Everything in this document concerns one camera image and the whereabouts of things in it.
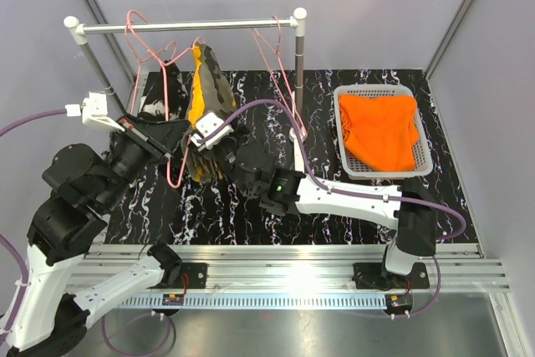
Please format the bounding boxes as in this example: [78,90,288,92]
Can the silver white clothes rack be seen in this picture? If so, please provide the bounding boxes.
[63,6,309,185]

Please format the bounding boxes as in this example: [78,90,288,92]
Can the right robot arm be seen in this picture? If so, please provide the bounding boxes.
[189,127,437,287]

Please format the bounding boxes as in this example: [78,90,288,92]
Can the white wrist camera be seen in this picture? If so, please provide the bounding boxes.
[64,92,125,132]
[191,111,233,150]

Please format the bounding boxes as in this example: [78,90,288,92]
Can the pink hanger with black trousers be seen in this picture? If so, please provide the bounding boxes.
[124,10,177,115]

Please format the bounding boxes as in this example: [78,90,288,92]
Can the black marble pattern mat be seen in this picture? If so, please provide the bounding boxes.
[104,69,478,245]

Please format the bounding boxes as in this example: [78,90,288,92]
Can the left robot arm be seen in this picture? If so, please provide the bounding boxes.
[1,115,189,356]

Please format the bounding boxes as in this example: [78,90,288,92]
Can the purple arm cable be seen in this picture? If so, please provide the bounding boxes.
[0,108,175,354]
[200,99,466,319]

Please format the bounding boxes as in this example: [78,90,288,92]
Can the white plastic basket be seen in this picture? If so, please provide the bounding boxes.
[333,84,433,181]

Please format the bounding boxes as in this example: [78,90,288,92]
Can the aluminium mounting rail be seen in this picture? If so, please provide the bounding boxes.
[66,242,512,293]

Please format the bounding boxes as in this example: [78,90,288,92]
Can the orange trousers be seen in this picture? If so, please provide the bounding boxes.
[339,94,420,172]

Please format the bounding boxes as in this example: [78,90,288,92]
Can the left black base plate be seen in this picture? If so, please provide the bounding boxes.
[171,263,208,289]

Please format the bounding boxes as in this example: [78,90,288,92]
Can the camouflage yellow trousers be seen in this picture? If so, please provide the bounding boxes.
[181,43,237,183]

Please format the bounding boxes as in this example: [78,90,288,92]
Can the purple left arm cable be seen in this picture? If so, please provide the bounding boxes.
[0,108,175,354]

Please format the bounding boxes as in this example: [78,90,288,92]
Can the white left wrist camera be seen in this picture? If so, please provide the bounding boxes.
[64,92,125,132]

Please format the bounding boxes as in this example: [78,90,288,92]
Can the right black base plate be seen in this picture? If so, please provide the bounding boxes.
[352,263,431,291]

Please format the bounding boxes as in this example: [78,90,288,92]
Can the white slotted cable duct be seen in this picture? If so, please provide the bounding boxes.
[120,293,386,310]

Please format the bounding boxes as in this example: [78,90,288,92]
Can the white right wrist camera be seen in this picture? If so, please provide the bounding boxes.
[191,111,233,150]

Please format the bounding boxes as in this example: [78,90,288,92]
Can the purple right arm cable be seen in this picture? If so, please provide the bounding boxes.
[200,99,466,319]

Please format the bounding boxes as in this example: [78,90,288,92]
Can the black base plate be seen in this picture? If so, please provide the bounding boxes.
[352,263,431,291]
[171,263,208,289]

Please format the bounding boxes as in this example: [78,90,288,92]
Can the pink hanger with camouflage trousers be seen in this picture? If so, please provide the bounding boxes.
[125,9,201,189]

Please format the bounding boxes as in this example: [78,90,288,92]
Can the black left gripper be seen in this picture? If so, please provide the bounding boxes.
[95,112,191,212]

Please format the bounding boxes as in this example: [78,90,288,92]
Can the black white patterned trousers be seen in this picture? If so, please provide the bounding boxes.
[136,64,192,121]

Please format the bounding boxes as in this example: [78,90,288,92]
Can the pink hanger with orange trousers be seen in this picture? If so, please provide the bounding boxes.
[252,15,308,137]

